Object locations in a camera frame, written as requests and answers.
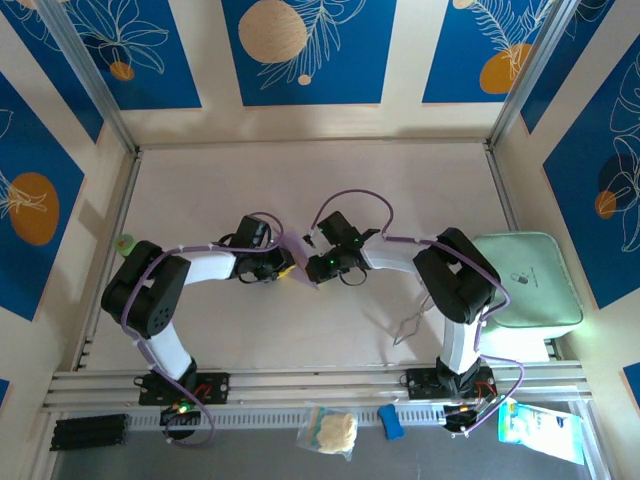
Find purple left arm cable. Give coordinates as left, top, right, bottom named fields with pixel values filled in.
left=121, top=213, right=286, bottom=449

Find plastic bag with yellow sponge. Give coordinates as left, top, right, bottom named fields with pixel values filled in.
left=295, top=405, right=359, bottom=462

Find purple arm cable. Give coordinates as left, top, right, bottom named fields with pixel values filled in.
left=309, top=188, right=526, bottom=432
left=121, top=213, right=286, bottom=449

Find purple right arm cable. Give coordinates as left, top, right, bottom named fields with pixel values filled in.
left=309, top=188, right=526, bottom=432

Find aluminium frame post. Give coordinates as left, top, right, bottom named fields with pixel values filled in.
left=487, top=0, right=579, bottom=151
left=37, top=0, right=140, bottom=155

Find aluminium side rail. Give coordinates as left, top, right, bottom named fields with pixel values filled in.
left=72, top=149, right=144, bottom=372
left=485, top=144, right=562, bottom=362

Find black controller board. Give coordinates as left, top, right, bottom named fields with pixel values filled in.
left=442, top=402, right=484, bottom=440
left=158, top=403, right=202, bottom=427

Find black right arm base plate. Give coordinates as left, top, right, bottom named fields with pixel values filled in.
left=398, top=367, right=496, bottom=401

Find teal snack packet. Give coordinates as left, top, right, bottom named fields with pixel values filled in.
left=497, top=396, right=586, bottom=466

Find white slotted cable duct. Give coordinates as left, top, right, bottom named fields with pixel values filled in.
left=124, top=402, right=501, bottom=431

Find blue bone-shaped sponge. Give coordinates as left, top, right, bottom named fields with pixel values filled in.
left=377, top=404, right=405, bottom=441

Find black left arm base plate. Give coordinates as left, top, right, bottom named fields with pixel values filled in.
left=133, top=371, right=231, bottom=407

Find purple paper sheet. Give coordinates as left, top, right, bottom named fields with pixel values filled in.
left=279, top=230, right=321, bottom=291

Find mint green zip pouch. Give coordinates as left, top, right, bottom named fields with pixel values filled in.
left=474, top=231, right=585, bottom=330

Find blue floral wall poster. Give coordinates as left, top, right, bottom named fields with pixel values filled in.
left=0, top=72, right=86, bottom=322
left=0, top=0, right=105, bottom=145
left=422, top=0, right=556, bottom=105
left=542, top=47, right=640, bottom=310
left=57, top=0, right=203, bottom=111
left=519, top=0, right=617, bottom=135
left=221, top=0, right=398, bottom=107

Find metal wire tongs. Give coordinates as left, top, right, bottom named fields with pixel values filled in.
left=393, top=294, right=434, bottom=347

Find black ribbed block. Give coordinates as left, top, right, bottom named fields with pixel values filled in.
left=49, top=412, right=129, bottom=453

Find long aluminium base rail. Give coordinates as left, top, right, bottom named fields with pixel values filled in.
left=42, top=363, right=594, bottom=415

